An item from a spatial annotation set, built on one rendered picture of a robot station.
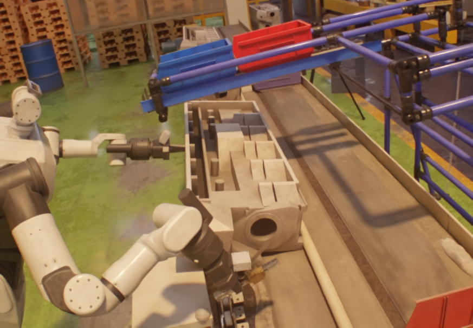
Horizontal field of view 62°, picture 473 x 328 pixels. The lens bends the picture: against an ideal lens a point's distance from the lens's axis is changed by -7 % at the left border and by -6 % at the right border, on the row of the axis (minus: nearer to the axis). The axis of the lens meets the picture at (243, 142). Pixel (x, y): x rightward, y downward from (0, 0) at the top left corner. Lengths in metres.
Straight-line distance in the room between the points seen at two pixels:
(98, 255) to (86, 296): 2.07
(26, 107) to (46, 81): 6.86
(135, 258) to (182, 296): 0.36
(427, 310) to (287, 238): 0.50
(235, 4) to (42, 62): 3.49
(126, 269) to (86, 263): 2.01
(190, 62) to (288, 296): 0.89
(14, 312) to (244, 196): 0.76
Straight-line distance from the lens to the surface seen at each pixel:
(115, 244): 2.97
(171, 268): 1.33
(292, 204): 1.29
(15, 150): 1.07
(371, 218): 1.53
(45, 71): 7.91
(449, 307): 1.09
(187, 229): 0.91
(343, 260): 1.34
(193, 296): 1.22
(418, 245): 1.42
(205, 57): 1.57
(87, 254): 2.97
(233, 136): 1.69
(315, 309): 1.20
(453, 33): 5.91
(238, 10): 7.29
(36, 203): 0.93
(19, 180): 0.94
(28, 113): 1.09
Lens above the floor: 1.62
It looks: 24 degrees down
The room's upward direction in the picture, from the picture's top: 8 degrees counter-clockwise
